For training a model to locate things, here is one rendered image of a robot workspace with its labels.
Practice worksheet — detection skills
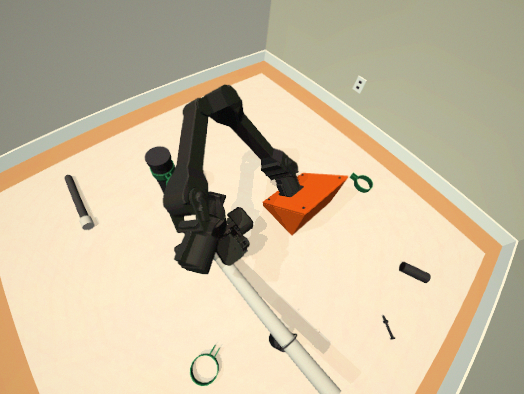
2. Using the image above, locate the black cylinder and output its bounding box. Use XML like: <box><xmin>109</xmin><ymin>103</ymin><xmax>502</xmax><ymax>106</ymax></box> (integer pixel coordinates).
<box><xmin>144</xmin><ymin>146</ymin><xmax>173</xmax><ymax>194</ymax></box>
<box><xmin>399</xmin><ymin>261</ymin><xmax>431</xmax><ymax>283</ymax></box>

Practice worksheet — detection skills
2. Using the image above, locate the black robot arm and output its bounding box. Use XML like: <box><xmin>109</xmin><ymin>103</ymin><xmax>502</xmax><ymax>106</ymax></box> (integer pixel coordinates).
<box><xmin>162</xmin><ymin>85</ymin><xmax>304</xmax><ymax>274</ymax></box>

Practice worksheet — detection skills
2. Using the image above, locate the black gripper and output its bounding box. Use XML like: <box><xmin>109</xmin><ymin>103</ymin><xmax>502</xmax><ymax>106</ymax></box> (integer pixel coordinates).
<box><xmin>174</xmin><ymin>207</ymin><xmax>253</xmax><ymax>254</ymax></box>

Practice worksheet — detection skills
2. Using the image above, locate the dark green cup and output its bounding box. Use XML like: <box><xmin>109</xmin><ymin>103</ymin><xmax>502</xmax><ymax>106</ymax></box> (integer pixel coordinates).
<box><xmin>150</xmin><ymin>159</ymin><xmax>176</xmax><ymax>185</ymax></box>

